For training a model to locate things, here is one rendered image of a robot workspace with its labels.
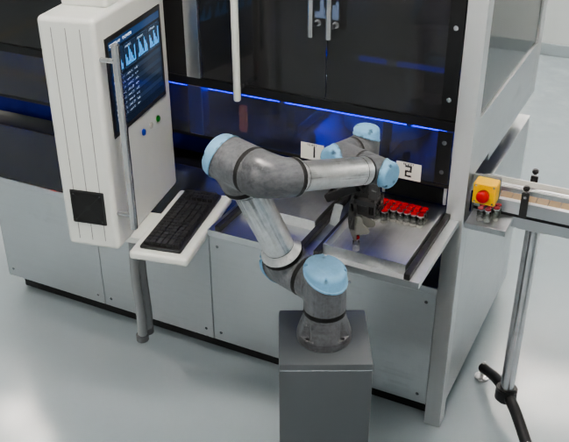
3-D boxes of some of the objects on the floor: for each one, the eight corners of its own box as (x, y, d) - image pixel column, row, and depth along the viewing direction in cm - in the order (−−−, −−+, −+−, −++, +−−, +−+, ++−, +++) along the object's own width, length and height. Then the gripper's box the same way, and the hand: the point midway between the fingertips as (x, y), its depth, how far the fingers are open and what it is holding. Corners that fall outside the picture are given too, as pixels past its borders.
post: (429, 412, 318) (496, -206, 215) (444, 417, 316) (519, -206, 213) (423, 423, 313) (489, -205, 210) (438, 427, 311) (514, -204, 208)
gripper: (374, 186, 234) (370, 252, 244) (387, 172, 242) (382, 236, 252) (345, 180, 237) (343, 245, 248) (359, 167, 245) (356, 230, 256)
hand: (354, 234), depth 250 cm, fingers closed, pressing on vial
